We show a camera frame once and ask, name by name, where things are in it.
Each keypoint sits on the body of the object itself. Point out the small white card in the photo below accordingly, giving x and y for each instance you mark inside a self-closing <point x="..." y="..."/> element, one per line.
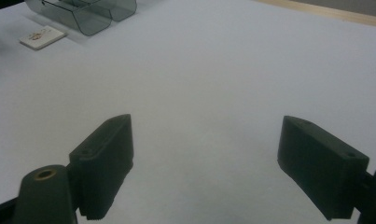
<point x="42" y="37"/>

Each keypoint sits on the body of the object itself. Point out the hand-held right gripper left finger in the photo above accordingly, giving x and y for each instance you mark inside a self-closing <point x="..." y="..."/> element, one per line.
<point x="101" y="174"/>

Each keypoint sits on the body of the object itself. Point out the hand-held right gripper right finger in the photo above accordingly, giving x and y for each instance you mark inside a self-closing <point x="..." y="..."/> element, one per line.
<point x="319" y="168"/>

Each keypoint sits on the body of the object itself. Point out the clear smoky plastic card holder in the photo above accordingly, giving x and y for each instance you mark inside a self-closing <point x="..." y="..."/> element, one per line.
<point x="83" y="14"/>

